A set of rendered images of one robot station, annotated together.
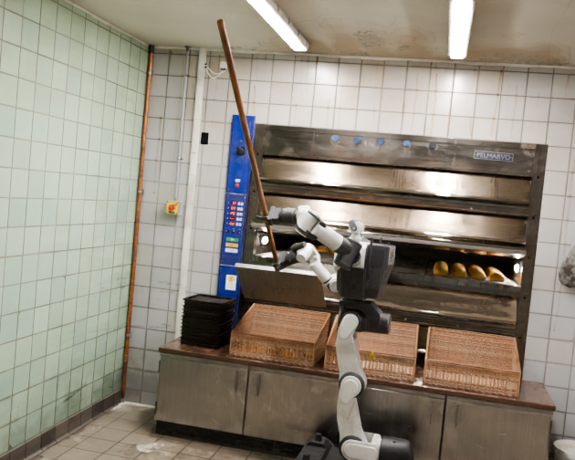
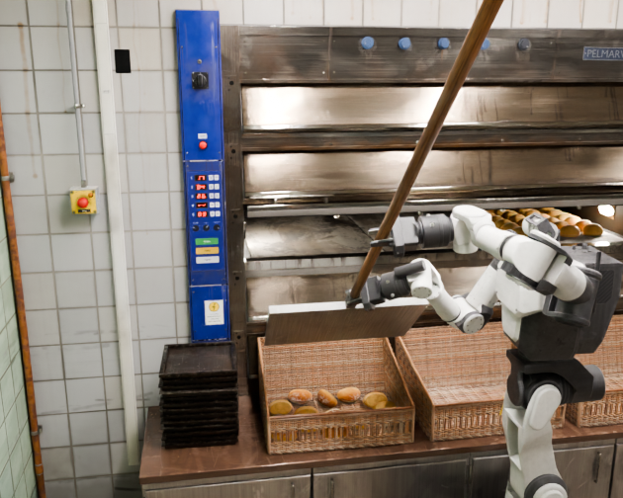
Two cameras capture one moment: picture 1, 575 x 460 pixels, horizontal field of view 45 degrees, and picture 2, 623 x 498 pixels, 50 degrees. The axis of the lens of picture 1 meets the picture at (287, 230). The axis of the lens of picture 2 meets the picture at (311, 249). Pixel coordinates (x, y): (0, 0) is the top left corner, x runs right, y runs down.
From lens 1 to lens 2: 252 cm
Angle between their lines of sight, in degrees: 25
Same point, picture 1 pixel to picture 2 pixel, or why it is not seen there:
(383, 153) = (448, 63)
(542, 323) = not seen: outside the picture
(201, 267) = (153, 295)
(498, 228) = (616, 164)
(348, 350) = (540, 444)
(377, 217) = (444, 171)
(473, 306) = not seen: hidden behind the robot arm
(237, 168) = (199, 114)
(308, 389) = (413, 479)
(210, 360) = (240, 475)
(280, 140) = (270, 52)
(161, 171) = (42, 132)
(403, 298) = not seen: hidden behind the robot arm
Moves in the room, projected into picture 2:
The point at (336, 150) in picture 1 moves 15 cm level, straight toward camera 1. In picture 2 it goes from (370, 63) to (386, 63)
